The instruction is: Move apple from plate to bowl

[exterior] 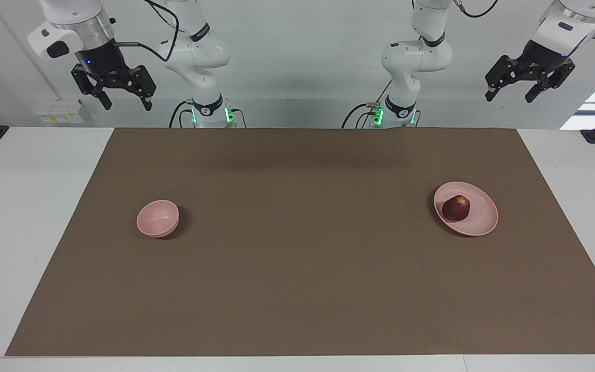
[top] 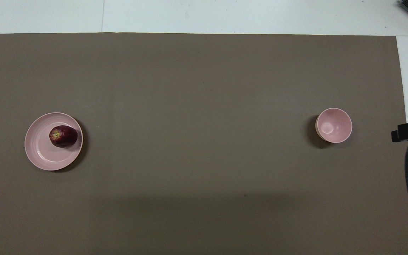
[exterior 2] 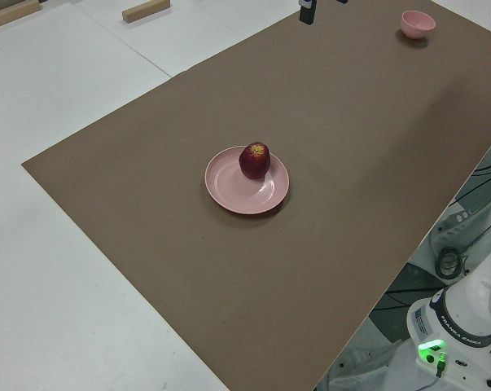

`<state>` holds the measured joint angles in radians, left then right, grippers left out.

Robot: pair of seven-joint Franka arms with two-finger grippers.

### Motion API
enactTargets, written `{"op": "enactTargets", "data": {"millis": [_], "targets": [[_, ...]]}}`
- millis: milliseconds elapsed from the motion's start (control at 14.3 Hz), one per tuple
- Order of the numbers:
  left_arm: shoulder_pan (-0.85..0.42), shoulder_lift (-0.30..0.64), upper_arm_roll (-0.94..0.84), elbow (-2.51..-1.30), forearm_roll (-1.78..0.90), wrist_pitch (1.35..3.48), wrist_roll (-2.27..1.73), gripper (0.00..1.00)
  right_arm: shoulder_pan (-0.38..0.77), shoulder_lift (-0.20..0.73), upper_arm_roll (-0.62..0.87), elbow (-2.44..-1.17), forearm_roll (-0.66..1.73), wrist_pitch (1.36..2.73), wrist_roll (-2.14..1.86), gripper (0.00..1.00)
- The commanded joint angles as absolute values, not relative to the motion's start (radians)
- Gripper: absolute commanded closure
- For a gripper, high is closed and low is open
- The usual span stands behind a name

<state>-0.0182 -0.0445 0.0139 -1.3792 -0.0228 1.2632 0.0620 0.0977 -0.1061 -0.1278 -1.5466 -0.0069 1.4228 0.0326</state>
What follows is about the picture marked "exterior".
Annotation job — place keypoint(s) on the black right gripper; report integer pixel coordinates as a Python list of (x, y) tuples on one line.
[(98, 57)]

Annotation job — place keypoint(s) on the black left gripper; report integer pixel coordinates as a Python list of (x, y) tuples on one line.
[(543, 57)]

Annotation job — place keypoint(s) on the dark red apple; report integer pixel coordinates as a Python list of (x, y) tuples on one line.
[(456, 207)]

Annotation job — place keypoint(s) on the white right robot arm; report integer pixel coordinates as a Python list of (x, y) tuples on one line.
[(194, 51)]

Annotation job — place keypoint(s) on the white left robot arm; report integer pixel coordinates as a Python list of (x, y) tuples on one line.
[(411, 57)]

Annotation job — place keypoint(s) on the pink bowl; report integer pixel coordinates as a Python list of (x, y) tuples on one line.
[(158, 219)]

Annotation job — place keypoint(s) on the pink plate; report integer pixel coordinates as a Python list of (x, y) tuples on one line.
[(478, 219)]

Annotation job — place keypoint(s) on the brown table mat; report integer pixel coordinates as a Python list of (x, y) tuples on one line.
[(297, 268)]

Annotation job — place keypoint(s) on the white wall socket box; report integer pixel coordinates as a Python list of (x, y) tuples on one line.
[(60, 112)]

